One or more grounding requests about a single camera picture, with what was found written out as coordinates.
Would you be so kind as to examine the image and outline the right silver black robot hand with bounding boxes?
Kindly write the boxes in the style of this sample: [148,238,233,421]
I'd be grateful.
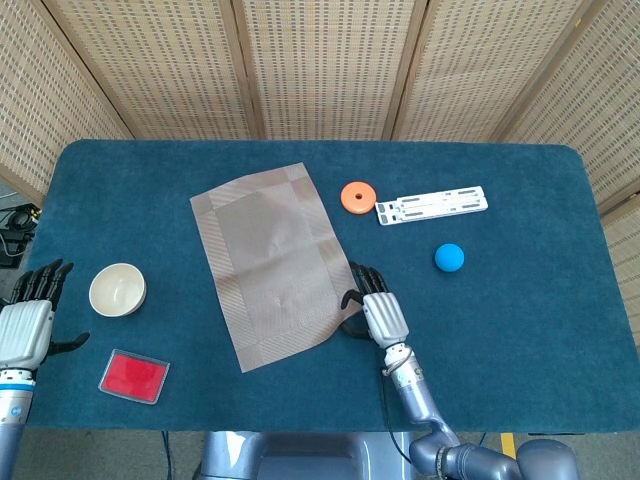
[339,260,410,350]

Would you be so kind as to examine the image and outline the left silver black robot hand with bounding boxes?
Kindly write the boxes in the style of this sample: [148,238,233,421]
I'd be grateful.
[0,258,91,371]

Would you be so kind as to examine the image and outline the cream round bowl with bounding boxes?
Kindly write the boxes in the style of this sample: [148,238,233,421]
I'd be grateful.
[88,262,147,318]

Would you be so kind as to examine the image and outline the brown woven placemat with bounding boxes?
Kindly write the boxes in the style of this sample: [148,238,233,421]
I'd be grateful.
[189,161,364,374]

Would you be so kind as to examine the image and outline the blue ball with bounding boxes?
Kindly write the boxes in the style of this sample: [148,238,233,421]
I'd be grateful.
[433,243,466,274]

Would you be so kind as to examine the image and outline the dark blue table cloth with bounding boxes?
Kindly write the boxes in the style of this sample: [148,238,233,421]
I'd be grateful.
[22,138,627,434]

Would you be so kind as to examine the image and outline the red card in clear case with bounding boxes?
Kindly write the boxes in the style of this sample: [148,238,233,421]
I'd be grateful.
[98,348,171,404]

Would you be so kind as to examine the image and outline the orange disc with hole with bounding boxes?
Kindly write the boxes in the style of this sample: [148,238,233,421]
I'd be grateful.
[340,180,377,216]

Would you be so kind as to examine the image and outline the white folding stand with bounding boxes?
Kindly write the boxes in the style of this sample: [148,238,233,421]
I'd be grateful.
[374,185,489,227]

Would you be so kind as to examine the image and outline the grey blue robot torso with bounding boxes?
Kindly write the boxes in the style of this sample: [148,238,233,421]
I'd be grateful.
[197,430,416,480]

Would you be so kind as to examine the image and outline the woven bamboo folding screen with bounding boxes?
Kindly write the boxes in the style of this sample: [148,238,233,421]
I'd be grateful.
[0,0,640,311]

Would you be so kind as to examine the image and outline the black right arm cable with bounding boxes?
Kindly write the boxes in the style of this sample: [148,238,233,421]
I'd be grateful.
[380,367,417,469]

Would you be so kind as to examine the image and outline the black cables on floor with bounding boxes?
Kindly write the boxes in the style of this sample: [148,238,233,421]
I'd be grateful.
[0,202,44,269]

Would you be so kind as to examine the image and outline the blue cable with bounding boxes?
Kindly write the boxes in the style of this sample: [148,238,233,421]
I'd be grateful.
[160,430,175,480]

